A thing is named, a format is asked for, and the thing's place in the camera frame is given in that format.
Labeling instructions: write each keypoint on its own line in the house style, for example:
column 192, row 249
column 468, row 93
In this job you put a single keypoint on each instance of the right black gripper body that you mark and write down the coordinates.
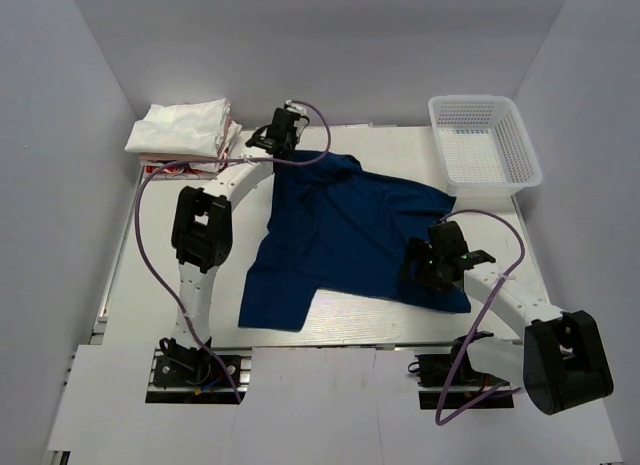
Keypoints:
column 428, row 272

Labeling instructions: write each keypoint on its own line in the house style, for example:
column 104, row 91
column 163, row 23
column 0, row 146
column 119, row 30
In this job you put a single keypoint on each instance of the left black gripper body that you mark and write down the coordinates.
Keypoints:
column 292, row 142

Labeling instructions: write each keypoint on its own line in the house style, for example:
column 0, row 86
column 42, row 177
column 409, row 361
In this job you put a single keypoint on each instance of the blue polo t-shirt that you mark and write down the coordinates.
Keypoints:
column 336, row 226

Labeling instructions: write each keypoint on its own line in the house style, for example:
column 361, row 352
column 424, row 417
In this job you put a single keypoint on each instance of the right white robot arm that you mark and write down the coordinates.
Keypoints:
column 557, row 358

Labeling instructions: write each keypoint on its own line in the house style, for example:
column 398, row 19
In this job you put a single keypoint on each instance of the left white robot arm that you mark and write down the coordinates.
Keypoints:
column 202, row 231

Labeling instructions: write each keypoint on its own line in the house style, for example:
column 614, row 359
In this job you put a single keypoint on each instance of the red white folded t-shirt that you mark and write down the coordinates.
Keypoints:
column 200, row 165

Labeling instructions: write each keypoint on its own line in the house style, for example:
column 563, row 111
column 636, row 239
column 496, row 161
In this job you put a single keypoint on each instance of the white plastic mesh basket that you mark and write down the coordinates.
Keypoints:
column 483, row 146

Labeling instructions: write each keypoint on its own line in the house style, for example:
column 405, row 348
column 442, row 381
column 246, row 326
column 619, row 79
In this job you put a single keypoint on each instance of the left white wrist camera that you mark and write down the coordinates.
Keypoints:
column 296, row 107

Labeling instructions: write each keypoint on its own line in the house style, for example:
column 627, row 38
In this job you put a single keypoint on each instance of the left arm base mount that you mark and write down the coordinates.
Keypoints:
column 193, row 377

